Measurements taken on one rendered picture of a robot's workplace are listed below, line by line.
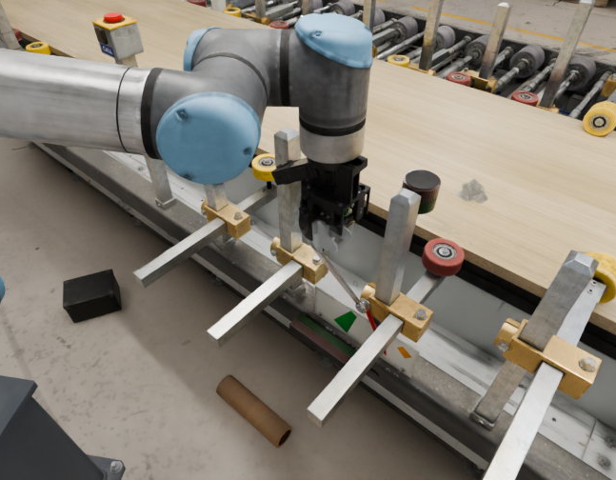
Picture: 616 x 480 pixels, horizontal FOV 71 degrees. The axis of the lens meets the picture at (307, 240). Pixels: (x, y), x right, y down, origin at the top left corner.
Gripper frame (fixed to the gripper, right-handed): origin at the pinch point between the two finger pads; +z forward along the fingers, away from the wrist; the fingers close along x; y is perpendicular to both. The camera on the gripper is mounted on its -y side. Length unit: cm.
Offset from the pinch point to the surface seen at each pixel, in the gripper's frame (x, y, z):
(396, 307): 6.7, 13.8, 13.1
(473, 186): 46.9, 9.8, 9.5
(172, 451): -30, -38, 100
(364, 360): -6.1, 15.4, 14.1
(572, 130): 91, 20, 10
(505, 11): 115, -16, -9
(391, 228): 6.1, 10.4, -5.5
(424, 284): 16.0, 14.7, 14.1
